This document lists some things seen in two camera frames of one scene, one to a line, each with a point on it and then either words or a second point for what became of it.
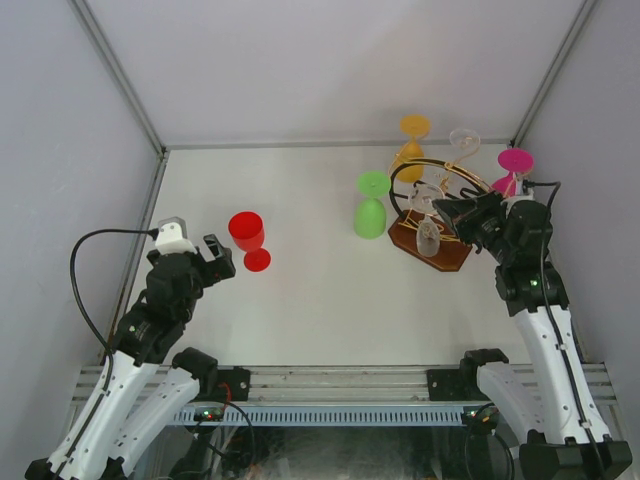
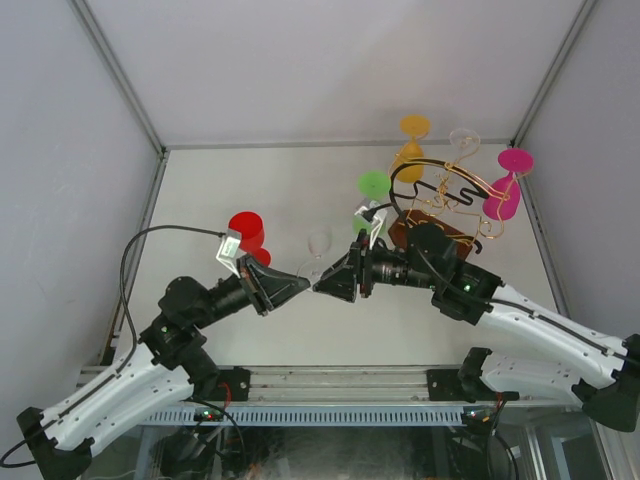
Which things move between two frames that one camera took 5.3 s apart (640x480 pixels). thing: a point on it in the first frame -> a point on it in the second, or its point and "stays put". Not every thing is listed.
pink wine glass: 512,160 stays put
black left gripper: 221,267 -> 268,287
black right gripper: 468,211 -> 354,269
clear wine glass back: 465,139 stays put
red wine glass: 247,230 stays put
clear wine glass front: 422,198 -> 319,242
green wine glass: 370,214 stays put
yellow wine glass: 412,125 stays put
